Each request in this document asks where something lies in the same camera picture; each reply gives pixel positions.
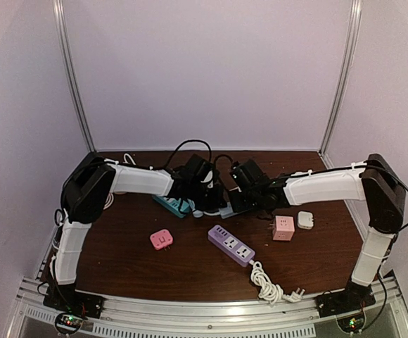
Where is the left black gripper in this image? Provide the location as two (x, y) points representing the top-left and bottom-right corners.
(189, 182), (227, 213)

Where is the teal power strip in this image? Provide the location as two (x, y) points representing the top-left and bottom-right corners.
(153, 195), (191, 218)

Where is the blue-grey power strip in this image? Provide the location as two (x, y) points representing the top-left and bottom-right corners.
(219, 206), (237, 219)

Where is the pink cube socket adapter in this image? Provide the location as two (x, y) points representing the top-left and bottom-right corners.
(270, 215), (295, 242)

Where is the white plug adapter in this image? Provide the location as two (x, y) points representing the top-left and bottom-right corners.
(297, 211), (314, 230)

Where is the purple power strip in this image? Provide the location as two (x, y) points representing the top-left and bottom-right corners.
(208, 225), (255, 267)

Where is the pink square plug adapter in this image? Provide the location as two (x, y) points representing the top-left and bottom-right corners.
(149, 229), (174, 251)

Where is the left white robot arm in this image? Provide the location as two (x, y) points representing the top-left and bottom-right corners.
(50, 154), (227, 313)

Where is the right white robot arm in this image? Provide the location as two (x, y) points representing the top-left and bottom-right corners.
(229, 154), (406, 311)

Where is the light blue bundled cord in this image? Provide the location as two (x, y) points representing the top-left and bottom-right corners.
(191, 208), (221, 218)

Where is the white bundled power cord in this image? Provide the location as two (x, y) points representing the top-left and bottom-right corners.
(250, 259), (305, 306)

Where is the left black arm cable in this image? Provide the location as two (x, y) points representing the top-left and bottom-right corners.
(52, 139), (214, 226)

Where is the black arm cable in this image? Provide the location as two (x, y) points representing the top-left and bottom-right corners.
(212, 154), (408, 232)
(52, 139), (214, 226)

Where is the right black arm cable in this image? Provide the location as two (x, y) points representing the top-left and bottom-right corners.
(212, 154), (408, 232)

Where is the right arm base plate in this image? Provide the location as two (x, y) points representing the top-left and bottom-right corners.
(315, 282), (376, 318)

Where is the aluminium front rail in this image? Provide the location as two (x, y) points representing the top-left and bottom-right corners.
(4, 277), (408, 337)

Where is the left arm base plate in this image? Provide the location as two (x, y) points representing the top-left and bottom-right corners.
(43, 284), (104, 318)

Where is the right aluminium corner post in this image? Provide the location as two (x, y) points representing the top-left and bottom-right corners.
(319, 0), (363, 156)

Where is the aluminium corner post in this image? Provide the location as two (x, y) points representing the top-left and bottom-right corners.
(319, 0), (363, 156)
(52, 0), (96, 151)

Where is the left aluminium corner post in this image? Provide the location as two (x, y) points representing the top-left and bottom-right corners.
(52, 0), (96, 151)

